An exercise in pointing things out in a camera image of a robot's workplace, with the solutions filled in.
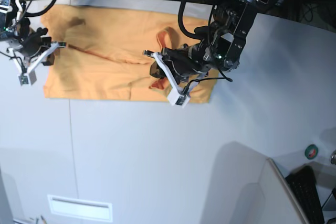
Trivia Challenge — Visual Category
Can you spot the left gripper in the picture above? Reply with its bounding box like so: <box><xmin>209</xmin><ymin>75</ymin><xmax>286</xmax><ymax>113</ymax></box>
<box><xmin>150</xmin><ymin>42</ymin><xmax>212</xmax><ymax>84</ymax></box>

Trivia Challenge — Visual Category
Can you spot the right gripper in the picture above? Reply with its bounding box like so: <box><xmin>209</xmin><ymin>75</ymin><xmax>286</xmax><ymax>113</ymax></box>
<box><xmin>13</xmin><ymin>18</ymin><xmax>55</xmax><ymax>66</ymax></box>

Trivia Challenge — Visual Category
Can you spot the orange t-shirt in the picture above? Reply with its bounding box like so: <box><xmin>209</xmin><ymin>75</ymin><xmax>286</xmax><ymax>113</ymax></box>
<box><xmin>40</xmin><ymin>4</ymin><xmax>220</xmax><ymax>105</ymax></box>

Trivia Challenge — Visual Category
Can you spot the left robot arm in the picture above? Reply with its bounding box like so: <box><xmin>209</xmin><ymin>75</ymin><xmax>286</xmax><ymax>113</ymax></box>
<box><xmin>150</xmin><ymin>0</ymin><xmax>271</xmax><ymax>83</ymax></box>

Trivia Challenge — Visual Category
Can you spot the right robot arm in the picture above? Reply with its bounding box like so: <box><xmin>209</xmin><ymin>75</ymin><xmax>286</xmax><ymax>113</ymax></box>
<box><xmin>1</xmin><ymin>0</ymin><xmax>56</xmax><ymax>71</ymax></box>

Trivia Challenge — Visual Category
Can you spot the grey side panel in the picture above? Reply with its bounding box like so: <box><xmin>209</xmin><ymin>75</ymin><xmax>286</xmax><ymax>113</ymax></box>
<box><xmin>230</xmin><ymin>158</ymin><xmax>309</xmax><ymax>223</ymax></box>

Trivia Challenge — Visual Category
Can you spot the green tape roll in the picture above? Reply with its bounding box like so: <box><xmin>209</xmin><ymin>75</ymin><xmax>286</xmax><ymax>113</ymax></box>
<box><xmin>304</xmin><ymin>144</ymin><xmax>319</xmax><ymax>160</ymax></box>

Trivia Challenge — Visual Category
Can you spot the black keyboard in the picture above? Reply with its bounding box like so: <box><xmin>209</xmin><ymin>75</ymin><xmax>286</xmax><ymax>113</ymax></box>
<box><xmin>285</xmin><ymin>166</ymin><xmax>324</xmax><ymax>224</ymax></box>

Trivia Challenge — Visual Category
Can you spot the metal knob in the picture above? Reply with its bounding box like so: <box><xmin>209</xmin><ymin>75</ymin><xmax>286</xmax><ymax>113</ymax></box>
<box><xmin>330</xmin><ymin>151</ymin><xmax>336</xmax><ymax>165</ymax></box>

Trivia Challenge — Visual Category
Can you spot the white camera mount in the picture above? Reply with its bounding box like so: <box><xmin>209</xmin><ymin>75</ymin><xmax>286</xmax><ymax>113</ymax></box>
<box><xmin>143</xmin><ymin>50</ymin><xmax>208</xmax><ymax>108</ymax></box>
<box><xmin>7</xmin><ymin>41</ymin><xmax>67</xmax><ymax>86</ymax></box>

